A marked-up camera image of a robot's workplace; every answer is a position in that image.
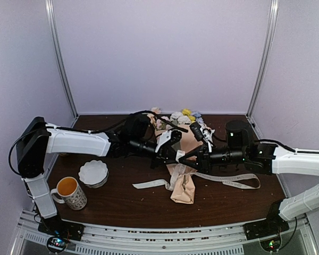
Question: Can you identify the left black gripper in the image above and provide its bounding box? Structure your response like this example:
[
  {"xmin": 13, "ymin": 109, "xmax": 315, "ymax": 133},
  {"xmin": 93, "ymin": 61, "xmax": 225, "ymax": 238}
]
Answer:
[{"xmin": 130, "ymin": 136, "xmax": 180, "ymax": 169}]

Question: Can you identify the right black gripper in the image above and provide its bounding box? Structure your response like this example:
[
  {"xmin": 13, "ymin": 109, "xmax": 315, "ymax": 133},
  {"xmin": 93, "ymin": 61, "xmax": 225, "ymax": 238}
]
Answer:
[{"xmin": 179, "ymin": 143, "xmax": 247, "ymax": 174}]

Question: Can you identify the white printed ribbon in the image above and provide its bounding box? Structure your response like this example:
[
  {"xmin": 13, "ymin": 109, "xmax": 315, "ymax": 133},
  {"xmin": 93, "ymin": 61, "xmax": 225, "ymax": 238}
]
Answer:
[{"xmin": 132, "ymin": 162, "xmax": 261, "ymax": 191}]

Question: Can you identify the pink and green wrapping paper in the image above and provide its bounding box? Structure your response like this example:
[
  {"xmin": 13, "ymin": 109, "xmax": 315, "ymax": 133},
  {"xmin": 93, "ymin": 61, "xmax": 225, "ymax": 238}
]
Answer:
[{"xmin": 155, "ymin": 124, "xmax": 203, "ymax": 205}]

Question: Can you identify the blue flower stem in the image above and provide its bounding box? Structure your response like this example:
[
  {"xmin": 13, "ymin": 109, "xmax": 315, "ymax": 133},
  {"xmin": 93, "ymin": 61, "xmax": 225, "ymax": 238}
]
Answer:
[{"xmin": 191, "ymin": 111, "xmax": 204, "ymax": 124}]

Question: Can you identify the peach blossom stem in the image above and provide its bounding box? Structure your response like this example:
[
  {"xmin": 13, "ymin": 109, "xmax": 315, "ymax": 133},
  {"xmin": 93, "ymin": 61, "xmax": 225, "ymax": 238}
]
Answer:
[{"xmin": 147, "ymin": 107, "xmax": 162, "ymax": 119}]

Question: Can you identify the yellow flower stem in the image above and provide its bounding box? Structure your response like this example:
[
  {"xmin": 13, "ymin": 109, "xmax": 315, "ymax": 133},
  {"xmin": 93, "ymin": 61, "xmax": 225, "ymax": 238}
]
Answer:
[{"xmin": 180, "ymin": 108, "xmax": 196, "ymax": 124}]

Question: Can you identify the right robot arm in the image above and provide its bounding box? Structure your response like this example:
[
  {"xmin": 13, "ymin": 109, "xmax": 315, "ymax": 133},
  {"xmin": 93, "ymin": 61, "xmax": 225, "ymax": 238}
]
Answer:
[{"xmin": 179, "ymin": 120, "xmax": 319, "ymax": 235}]

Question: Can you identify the white scalloped bowl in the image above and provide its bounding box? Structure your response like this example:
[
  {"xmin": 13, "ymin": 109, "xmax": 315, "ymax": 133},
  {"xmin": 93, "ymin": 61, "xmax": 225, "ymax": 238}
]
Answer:
[{"xmin": 78, "ymin": 160, "xmax": 109, "ymax": 189}]

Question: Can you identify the patterned mug with orange inside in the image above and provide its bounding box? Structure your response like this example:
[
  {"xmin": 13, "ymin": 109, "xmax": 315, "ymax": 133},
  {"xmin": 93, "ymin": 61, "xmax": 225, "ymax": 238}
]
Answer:
[{"xmin": 50, "ymin": 176, "xmax": 88, "ymax": 210}]

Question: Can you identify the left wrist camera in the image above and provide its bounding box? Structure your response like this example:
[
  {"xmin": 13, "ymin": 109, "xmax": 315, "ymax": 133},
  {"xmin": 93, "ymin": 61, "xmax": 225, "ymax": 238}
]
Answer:
[{"xmin": 155, "ymin": 130, "xmax": 182, "ymax": 153}]

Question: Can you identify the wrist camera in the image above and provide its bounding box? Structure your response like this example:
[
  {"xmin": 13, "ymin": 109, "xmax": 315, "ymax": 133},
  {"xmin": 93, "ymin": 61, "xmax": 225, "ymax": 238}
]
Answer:
[
  {"xmin": 155, "ymin": 130, "xmax": 182, "ymax": 153},
  {"xmin": 189, "ymin": 122, "xmax": 215, "ymax": 152}
]

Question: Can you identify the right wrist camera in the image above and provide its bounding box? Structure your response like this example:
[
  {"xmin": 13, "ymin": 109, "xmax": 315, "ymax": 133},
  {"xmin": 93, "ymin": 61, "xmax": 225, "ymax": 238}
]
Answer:
[{"xmin": 189, "ymin": 122, "xmax": 215, "ymax": 152}]

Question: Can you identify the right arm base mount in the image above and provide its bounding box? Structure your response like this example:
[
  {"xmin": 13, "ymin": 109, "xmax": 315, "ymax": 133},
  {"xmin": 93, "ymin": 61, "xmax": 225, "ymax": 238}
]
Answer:
[{"xmin": 243, "ymin": 219, "xmax": 289, "ymax": 253}]

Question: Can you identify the right aluminium frame post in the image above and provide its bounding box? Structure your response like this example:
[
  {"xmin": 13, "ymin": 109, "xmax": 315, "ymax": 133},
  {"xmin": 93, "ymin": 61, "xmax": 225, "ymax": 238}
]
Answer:
[{"xmin": 246, "ymin": 0, "xmax": 279, "ymax": 119}]

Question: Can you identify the aluminium frame post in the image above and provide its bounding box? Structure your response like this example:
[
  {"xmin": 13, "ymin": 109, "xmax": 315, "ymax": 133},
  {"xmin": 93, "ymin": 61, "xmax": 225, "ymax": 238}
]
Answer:
[
  {"xmin": 45, "ymin": 0, "xmax": 79, "ymax": 118},
  {"xmin": 246, "ymin": 0, "xmax": 279, "ymax": 119}
]

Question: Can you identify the aluminium front rail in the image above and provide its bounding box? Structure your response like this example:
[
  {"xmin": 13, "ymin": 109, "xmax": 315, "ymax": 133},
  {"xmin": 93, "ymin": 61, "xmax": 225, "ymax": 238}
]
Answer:
[{"xmin": 14, "ymin": 207, "xmax": 313, "ymax": 255}]

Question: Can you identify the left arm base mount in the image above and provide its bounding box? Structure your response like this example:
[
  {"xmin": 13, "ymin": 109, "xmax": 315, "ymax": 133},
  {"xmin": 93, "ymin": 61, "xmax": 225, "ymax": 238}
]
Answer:
[{"xmin": 38, "ymin": 221, "xmax": 85, "ymax": 254}]

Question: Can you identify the left aluminium frame post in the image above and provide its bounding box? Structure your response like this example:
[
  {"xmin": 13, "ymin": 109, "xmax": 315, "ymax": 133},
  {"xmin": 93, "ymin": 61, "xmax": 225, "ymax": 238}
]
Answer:
[{"xmin": 45, "ymin": 0, "xmax": 79, "ymax": 118}]

